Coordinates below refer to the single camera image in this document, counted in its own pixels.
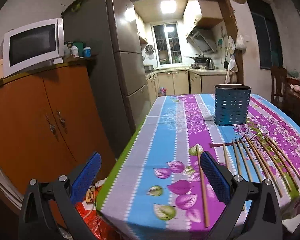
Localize wooden chair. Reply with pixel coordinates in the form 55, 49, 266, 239
270, 66, 287, 109

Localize floral striped tablecloth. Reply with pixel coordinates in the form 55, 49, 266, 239
96, 94, 300, 239

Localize range hood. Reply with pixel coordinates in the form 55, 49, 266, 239
186, 27, 217, 54

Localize wooden chopstick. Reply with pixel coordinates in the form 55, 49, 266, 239
264, 135, 300, 181
223, 143, 230, 169
259, 136, 299, 191
231, 139, 242, 175
250, 137, 292, 192
196, 144, 210, 228
244, 135, 283, 198
239, 138, 263, 182
235, 138, 252, 181

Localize blue perforated utensil holder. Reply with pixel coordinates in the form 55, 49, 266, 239
214, 84, 251, 126

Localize blue lidded jar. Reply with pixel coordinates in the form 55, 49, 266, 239
83, 47, 91, 58

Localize kitchen counter cabinets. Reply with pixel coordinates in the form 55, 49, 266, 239
146, 67, 226, 104

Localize white bottle red label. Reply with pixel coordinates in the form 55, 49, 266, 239
71, 45, 79, 58

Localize grey refrigerator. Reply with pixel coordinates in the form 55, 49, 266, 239
62, 0, 151, 157

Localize kitchen window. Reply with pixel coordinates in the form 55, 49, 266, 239
152, 23, 183, 66

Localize white plastic bag hanging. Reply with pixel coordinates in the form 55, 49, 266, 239
235, 31, 247, 51

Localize steel kettle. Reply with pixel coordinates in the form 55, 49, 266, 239
206, 58, 215, 70

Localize white microwave oven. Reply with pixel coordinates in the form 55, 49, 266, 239
2, 18, 64, 77

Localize orange wooden cabinet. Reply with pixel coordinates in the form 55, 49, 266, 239
0, 60, 115, 214

